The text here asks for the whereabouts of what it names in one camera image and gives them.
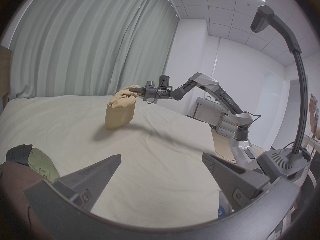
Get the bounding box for pale grey curtain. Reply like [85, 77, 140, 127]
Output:
[110, 0, 179, 102]
[7, 0, 160, 99]

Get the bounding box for bed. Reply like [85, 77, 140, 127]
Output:
[0, 45, 221, 222]

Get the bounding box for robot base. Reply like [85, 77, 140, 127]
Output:
[217, 134, 316, 240]

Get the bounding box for brown garment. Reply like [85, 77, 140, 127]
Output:
[0, 161, 54, 240]

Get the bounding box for green garment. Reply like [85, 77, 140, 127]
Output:
[27, 148, 61, 183]

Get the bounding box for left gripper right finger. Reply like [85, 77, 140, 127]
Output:
[201, 152, 271, 208]

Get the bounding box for black garment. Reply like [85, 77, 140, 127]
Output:
[5, 144, 34, 167]

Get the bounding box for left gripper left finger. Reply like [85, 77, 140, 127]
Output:
[52, 154, 122, 210]

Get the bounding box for tan shorts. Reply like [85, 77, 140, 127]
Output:
[105, 85, 145, 130]

